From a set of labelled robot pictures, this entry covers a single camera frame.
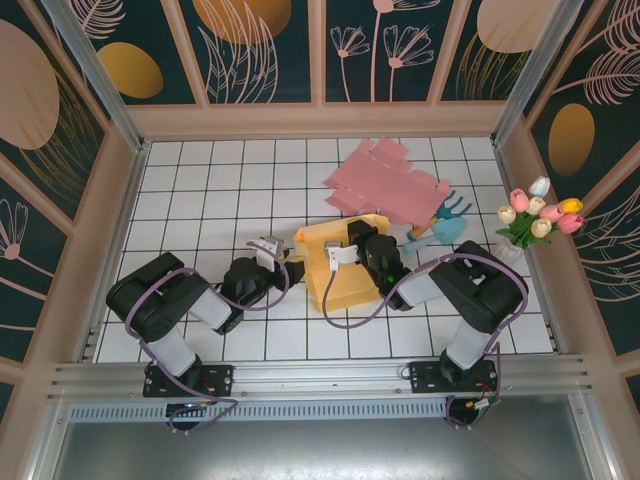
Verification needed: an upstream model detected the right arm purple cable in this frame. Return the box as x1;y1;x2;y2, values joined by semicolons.
322;252;531;431

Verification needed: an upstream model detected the aluminium frame post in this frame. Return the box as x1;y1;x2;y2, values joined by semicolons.
39;0;151;154
489;0;586;146

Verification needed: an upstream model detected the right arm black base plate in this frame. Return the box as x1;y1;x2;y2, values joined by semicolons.
408;360;501;396

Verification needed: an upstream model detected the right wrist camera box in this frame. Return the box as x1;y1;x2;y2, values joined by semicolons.
324;241;359;274

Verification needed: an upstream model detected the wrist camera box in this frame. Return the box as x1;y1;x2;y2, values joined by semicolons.
246;234;286;274
324;241;359;274

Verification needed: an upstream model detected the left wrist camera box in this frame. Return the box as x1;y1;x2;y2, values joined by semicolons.
246;234;286;274

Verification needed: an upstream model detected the teal toy rake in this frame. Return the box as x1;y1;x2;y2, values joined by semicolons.
409;189;474;241

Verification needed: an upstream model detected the artificial tulip bouquet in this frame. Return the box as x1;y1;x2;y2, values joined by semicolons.
495;175;585;250

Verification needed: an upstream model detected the grey metal panel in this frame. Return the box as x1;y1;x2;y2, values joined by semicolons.
29;419;619;480

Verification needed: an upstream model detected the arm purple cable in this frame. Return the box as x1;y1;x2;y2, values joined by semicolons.
322;252;531;431
124;257;296;436

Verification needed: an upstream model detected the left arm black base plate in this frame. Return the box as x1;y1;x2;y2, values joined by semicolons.
143;363;235;399

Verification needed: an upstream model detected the white vase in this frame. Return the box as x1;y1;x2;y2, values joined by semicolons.
488;238;526;262

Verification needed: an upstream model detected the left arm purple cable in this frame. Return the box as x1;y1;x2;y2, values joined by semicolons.
124;257;296;436

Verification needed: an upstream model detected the aluminium mounting rail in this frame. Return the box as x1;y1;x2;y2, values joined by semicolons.
47;354;594;404

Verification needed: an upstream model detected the grey slotted cable duct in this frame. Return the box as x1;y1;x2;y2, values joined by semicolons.
67;397;454;424

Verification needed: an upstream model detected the pink paper box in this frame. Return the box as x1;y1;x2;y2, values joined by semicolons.
323;138;451;226

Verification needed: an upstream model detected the yellow paper box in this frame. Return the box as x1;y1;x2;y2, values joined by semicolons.
292;212;392;315

